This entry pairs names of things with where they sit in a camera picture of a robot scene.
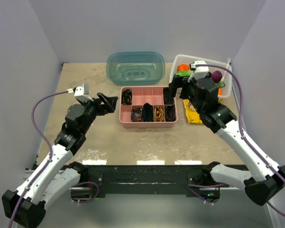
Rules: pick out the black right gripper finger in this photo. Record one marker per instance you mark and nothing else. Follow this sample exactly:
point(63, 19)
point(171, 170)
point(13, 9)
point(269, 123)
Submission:
point(184, 91)
point(175, 84)

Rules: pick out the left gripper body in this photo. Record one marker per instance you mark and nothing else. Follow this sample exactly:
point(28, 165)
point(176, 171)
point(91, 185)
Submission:
point(91, 108)

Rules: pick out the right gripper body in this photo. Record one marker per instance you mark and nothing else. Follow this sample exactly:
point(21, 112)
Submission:
point(197, 102)

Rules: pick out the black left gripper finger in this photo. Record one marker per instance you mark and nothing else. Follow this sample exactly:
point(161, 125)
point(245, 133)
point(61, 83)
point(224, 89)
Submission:
point(108, 100)
point(104, 109)

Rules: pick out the maroon blue-flowered tie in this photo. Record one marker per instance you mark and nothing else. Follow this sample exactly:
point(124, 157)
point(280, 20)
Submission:
point(170, 113)

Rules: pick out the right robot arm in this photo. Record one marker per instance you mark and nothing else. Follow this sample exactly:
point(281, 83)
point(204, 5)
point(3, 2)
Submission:
point(264, 177)

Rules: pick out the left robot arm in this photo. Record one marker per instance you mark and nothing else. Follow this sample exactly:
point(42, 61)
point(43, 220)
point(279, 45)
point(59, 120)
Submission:
point(27, 205)

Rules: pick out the green toy lettuce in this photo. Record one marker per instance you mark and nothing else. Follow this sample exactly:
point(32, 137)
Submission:
point(184, 73)

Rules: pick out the orange toy pumpkin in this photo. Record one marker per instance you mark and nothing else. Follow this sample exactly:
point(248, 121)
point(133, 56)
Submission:
point(183, 67)

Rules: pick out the black gold patterned rolled tie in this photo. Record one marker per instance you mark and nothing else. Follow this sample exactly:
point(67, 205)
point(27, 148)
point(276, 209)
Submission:
point(126, 98)

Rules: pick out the dark dotted rolled tie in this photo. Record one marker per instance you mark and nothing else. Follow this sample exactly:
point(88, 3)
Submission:
point(166, 97)

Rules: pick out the toy green onion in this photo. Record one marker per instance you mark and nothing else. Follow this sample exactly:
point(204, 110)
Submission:
point(221, 84)

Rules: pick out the purple toy cabbage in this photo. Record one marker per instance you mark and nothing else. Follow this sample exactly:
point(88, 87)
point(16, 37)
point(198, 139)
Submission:
point(216, 76)

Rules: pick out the white plastic basket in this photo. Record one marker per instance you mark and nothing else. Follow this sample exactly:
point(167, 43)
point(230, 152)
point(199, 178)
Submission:
point(186, 59)

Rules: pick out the yellow chips bag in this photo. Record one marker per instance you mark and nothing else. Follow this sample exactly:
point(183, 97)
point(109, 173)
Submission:
point(192, 116)

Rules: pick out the navy orange floral rolled tie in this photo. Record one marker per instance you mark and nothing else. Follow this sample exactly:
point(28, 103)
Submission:
point(137, 115)

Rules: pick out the pink divided organizer box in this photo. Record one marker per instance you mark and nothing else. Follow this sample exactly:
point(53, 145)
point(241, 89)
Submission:
point(141, 95)

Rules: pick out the yellow patterned rolled tie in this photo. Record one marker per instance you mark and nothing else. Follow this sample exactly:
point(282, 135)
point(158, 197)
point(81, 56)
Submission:
point(158, 114)

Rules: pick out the teal translucent plastic lid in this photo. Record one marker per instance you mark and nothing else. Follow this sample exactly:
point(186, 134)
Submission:
point(135, 68)

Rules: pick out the dark green rolled tie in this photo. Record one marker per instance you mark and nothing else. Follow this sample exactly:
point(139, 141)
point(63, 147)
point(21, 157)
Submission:
point(147, 112)

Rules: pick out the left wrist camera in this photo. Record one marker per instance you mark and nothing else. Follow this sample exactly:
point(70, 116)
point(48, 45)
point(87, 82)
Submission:
point(81, 92)

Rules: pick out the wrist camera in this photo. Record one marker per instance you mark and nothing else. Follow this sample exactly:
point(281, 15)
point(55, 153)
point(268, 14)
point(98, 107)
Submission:
point(200, 69)
point(81, 92)

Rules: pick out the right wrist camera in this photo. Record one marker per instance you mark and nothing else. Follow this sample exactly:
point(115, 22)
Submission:
point(200, 69)

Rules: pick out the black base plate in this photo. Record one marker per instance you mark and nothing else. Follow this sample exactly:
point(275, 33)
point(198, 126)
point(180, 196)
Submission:
point(101, 180)

